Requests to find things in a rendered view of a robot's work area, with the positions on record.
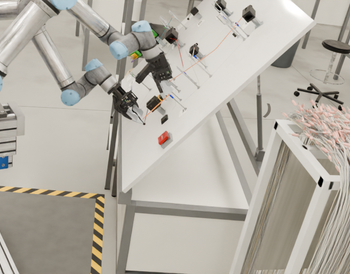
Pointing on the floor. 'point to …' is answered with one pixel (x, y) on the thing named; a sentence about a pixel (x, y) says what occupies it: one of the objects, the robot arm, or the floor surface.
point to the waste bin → (286, 60)
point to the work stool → (332, 45)
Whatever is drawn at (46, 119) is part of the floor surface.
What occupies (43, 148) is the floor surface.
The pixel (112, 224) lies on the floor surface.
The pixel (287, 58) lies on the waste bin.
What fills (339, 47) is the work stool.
